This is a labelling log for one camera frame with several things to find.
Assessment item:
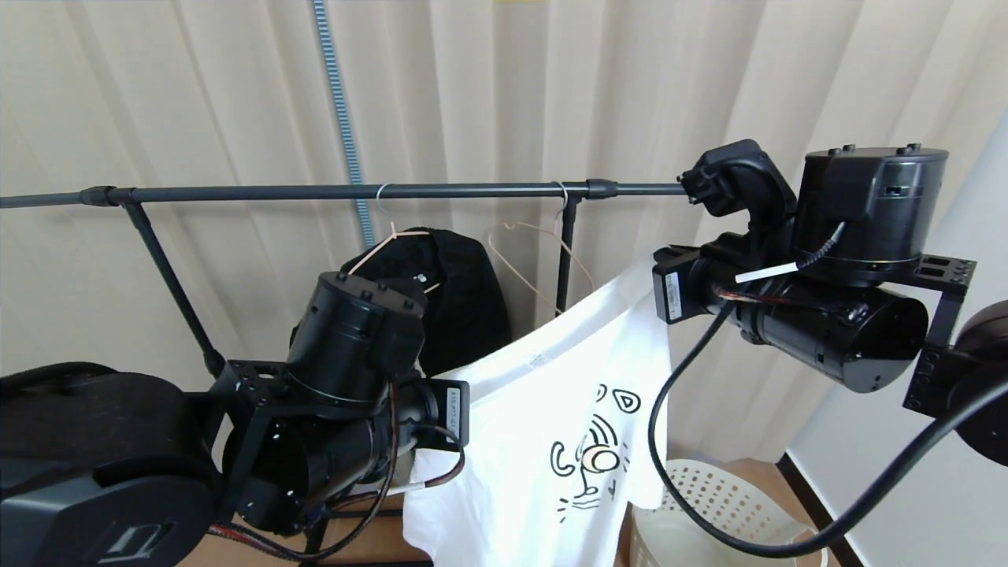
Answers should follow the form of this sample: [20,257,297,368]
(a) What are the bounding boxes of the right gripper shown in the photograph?
[652,244,931,394]

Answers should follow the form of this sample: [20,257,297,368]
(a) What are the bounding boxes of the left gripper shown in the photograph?
[223,380,472,538]

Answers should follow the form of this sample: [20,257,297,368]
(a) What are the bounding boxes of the white garment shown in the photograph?
[402,252,673,567]

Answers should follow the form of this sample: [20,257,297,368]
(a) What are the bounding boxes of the black shorts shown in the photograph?
[291,228,513,378]

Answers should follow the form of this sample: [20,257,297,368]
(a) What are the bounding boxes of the pink clothes hanger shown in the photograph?
[484,182,596,317]
[346,183,442,295]

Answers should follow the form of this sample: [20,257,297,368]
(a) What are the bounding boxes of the white laundry basket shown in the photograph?
[628,459,830,567]

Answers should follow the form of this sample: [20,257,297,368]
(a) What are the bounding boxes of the black clothes rack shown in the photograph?
[0,180,691,567]

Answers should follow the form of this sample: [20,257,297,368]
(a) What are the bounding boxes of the beige curtain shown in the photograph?
[0,0,1008,473]

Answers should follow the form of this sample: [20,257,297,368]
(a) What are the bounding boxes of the black cable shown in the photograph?
[647,303,1008,559]

